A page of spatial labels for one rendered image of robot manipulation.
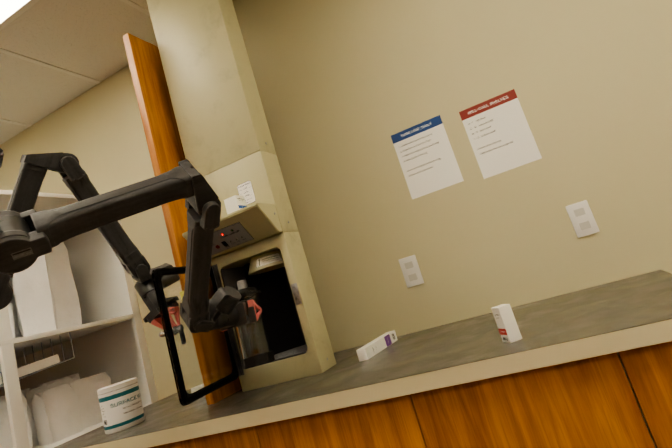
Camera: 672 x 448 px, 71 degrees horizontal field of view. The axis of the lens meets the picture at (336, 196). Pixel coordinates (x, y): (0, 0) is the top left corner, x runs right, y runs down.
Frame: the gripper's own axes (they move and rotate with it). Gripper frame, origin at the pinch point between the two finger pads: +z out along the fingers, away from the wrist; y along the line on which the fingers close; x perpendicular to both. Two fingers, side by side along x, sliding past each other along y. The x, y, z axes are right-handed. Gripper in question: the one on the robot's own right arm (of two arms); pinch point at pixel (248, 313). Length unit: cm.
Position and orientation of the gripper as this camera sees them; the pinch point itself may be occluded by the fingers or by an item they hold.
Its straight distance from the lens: 158.2
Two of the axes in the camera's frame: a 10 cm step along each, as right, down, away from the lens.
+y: -8.8, 3.4, 3.2
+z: 3.8, 1.4, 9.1
